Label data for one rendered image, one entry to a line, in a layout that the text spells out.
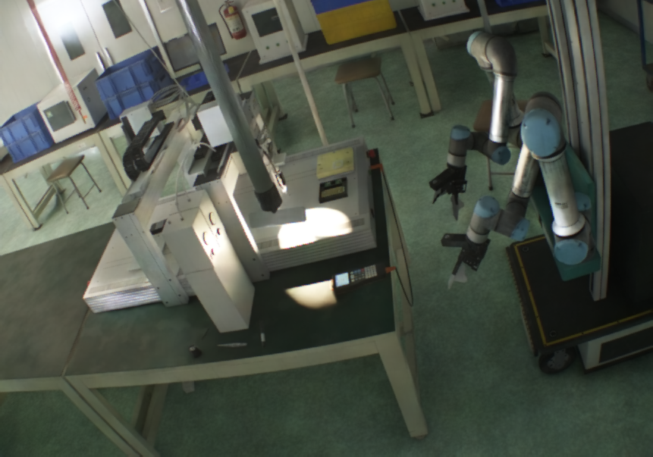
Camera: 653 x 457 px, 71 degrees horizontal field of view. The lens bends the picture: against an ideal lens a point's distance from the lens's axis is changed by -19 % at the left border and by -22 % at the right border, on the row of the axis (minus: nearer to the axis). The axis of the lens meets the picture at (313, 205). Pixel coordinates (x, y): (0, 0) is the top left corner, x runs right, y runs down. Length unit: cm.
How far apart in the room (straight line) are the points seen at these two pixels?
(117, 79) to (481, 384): 392
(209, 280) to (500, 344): 141
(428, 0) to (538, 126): 317
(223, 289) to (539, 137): 113
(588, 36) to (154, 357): 190
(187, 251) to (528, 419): 154
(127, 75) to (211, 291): 331
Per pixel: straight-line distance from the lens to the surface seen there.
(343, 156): 248
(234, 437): 273
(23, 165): 575
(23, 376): 262
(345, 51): 439
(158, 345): 219
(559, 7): 193
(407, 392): 208
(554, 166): 157
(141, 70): 492
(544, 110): 150
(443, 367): 261
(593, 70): 175
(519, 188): 180
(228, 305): 196
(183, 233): 180
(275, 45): 464
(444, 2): 456
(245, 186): 264
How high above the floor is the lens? 206
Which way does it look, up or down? 32 degrees down
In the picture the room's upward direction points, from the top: 22 degrees counter-clockwise
